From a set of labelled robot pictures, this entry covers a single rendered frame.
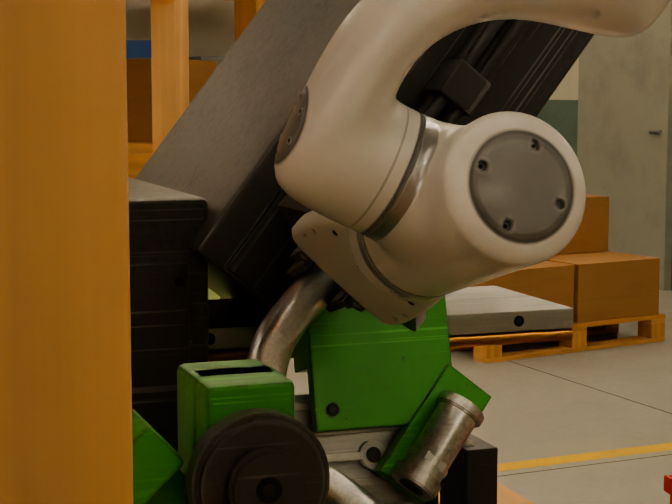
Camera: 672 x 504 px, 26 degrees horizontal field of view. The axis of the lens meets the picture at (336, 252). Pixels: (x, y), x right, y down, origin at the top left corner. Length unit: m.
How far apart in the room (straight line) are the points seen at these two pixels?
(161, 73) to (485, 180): 2.93
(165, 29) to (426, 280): 2.86
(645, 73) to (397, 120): 9.22
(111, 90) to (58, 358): 0.07
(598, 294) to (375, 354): 6.49
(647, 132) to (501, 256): 9.22
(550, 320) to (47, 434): 0.93
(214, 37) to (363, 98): 9.78
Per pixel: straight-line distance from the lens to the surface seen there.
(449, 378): 1.13
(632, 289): 7.74
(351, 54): 0.78
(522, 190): 0.77
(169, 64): 3.66
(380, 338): 1.11
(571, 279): 7.46
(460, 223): 0.76
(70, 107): 0.40
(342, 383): 1.10
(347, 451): 1.12
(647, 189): 9.98
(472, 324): 1.28
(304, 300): 1.05
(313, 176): 0.79
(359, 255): 0.89
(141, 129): 3.82
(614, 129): 10.28
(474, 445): 1.32
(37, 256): 0.40
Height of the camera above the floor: 1.32
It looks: 6 degrees down
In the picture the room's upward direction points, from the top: straight up
